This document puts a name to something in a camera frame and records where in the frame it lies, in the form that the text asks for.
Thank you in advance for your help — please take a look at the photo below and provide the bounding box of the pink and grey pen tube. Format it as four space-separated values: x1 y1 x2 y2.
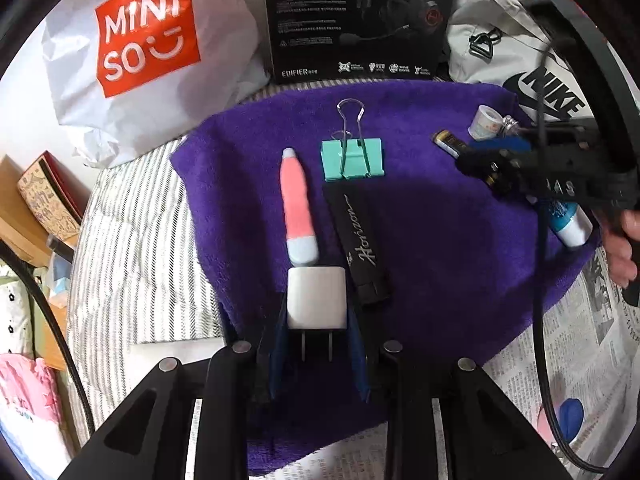
280 148 319 266

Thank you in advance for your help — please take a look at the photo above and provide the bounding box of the wooden furniture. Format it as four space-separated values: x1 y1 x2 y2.
1 154 65 370

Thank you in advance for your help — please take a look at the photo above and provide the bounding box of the black Horizon case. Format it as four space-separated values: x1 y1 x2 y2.
322 180 392 304

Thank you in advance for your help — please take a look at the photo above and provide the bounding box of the purple towel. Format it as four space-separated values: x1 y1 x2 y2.
169 79 601 478

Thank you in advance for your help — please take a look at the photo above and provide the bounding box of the blue cap roll-on bottle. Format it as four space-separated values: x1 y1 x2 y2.
536 398 585 444

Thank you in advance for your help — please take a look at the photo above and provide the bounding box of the white Nike bag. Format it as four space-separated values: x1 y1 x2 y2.
447 0 592 120

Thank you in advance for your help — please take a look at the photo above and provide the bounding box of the blue white tube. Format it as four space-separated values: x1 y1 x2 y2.
542 200 593 249

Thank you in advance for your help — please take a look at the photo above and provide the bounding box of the white Miniso shopping bag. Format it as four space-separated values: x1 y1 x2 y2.
42 0 269 168

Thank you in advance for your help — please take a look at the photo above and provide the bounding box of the black headset box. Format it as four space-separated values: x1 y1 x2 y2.
265 0 454 84

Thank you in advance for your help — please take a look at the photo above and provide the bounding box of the person's right hand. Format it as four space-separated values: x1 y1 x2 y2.
599 210 639 288

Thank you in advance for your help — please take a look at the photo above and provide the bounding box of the teal binder clip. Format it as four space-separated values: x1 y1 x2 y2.
320 98 385 182

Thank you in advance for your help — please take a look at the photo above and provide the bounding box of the white tape roll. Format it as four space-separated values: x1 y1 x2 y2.
468 104 503 141

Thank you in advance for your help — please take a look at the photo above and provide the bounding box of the patterned brown box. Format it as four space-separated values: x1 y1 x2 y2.
16 152 82 240

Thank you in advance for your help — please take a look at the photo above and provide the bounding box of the white power adapter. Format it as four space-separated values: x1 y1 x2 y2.
286 266 347 362

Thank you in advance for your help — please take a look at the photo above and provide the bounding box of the newspaper sheet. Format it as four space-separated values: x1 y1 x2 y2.
270 250 639 479

